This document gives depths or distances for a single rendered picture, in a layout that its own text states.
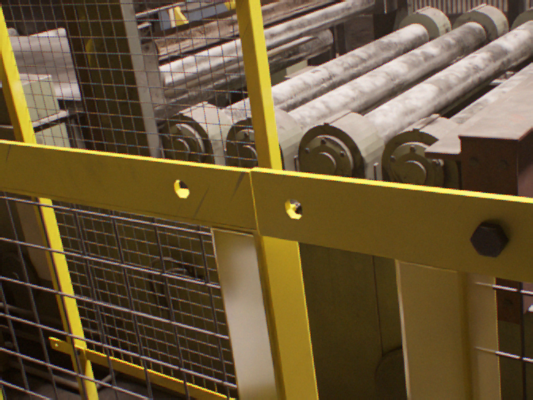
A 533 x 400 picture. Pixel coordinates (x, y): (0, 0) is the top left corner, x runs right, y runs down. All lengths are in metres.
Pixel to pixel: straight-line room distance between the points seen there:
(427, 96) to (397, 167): 0.72
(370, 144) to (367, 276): 0.46
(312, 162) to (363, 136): 0.20
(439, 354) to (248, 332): 0.17
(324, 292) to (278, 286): 2.35
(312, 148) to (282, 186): 2.23
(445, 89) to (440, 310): 2.90
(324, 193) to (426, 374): 0.14
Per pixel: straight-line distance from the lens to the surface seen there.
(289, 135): 2.95
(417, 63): 3.93
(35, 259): 4.17
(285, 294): 0.63
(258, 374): 0.66
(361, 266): 2.82
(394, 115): 3.06
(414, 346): 0.56
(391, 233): 0.52
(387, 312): 2.86
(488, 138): 2.30
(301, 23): 4.24
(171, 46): 3.48
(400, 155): 2.61
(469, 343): 0.54
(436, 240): 0.50
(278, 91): 3.59
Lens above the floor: 2.03
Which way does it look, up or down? 21 degrees down
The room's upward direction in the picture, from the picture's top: 8 degrees counter-clockwise
